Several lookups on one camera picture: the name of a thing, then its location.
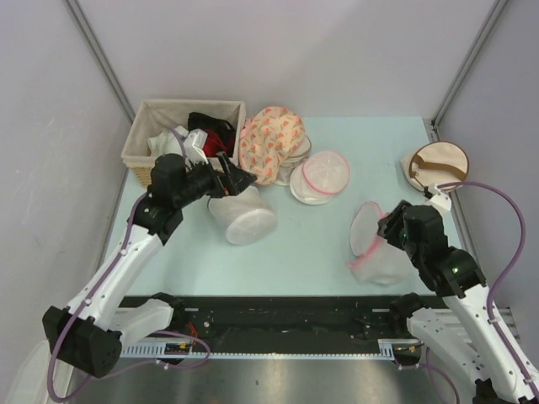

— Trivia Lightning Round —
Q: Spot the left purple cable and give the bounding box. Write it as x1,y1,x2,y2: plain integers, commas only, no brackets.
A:
45,125,211,401

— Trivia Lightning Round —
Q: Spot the grey-rimmed white mesh bag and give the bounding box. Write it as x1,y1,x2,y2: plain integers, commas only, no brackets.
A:
207,186,277,246

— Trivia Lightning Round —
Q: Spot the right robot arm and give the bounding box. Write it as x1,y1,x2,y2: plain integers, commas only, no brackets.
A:
378,200,538,403

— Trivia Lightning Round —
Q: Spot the black garment in basket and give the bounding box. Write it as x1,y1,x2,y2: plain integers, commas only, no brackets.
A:
188,112,236,142

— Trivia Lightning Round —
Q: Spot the beige brown-trimmed laundry bag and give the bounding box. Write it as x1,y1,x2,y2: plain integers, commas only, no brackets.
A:
400,141,470,192

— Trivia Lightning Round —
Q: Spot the pink-trimmed mesh bag rear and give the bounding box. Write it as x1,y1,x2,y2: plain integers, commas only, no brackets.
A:
290,151,350,205

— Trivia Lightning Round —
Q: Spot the red bra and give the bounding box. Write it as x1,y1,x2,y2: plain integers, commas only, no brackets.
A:
203,130,235,158

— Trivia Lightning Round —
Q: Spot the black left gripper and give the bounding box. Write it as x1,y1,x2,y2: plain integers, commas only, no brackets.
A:
173,151,256,208

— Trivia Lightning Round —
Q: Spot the pink-trimmed mesh laundry bag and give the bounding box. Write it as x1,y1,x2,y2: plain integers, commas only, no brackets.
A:
347,201,414,286

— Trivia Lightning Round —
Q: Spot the floral peach laundry bag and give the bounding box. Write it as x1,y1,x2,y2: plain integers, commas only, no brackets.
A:
238,106,306,185

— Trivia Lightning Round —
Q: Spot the woven wicker basket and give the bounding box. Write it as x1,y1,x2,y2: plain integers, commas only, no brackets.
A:
121,99,246,188

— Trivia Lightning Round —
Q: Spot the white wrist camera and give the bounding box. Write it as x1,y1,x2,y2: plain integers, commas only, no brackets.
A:
423,183,452,215
180,129,208,164

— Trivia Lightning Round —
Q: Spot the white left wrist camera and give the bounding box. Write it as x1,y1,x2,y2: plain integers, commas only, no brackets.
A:
180,129,208,164

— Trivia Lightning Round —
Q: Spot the beige mesh bag under floral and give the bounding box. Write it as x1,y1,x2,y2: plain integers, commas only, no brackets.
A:
274,136,312,186

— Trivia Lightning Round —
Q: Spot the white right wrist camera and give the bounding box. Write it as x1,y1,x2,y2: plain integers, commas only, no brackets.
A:
423,183,452,215

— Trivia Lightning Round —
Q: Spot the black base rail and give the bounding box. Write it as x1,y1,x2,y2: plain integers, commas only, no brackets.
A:
169,295,410,339

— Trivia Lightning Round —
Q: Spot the white slotted cable duct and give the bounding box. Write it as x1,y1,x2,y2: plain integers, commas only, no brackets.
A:
120,332,420,360

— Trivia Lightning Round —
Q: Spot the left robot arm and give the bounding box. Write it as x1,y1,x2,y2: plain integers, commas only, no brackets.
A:
42,152,256,379

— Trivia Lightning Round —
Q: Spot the white bra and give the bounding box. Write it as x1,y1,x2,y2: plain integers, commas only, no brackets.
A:
147,125,189,157

